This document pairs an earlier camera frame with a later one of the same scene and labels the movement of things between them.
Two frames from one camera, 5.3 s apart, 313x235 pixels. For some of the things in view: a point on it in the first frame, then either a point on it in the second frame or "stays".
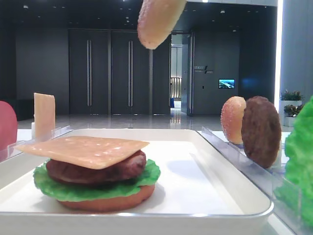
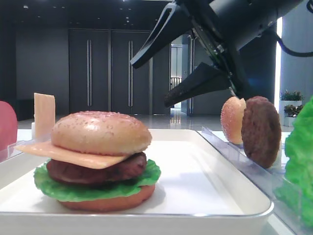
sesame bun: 156,20 → 101,132
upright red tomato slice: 8,129 stays
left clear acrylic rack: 11,151 stays
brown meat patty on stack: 71,173 stays
